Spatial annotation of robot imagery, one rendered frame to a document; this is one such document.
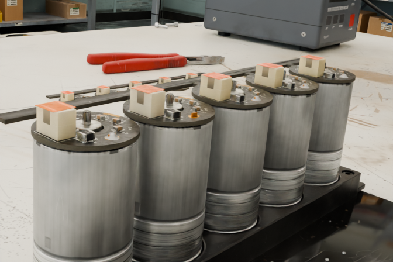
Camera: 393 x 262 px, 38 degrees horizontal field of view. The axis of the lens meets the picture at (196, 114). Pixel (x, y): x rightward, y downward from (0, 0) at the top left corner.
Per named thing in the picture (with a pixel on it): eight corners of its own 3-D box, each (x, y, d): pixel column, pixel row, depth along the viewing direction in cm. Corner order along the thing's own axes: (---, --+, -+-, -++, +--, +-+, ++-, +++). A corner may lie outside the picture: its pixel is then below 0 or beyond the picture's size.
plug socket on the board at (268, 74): (286, 85, 19) (289, 65, 19) (272, 89, 18) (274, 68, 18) (266, 80, 19) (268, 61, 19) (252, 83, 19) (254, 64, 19)
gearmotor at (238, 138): (268, 240, 19) (288, 93, 17) (223, 267, 17) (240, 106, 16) (212, 214, 20) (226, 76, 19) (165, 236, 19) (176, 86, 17)
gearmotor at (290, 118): (310, 214, 21) (331, 81, 20) (274, 237, 19) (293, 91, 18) (257, 193, 23) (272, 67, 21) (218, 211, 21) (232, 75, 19)
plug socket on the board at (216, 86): (235, 97, 17) (238, 76, 17) (217, 102, 16) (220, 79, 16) (215, 92, 17) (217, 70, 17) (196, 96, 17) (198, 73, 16)
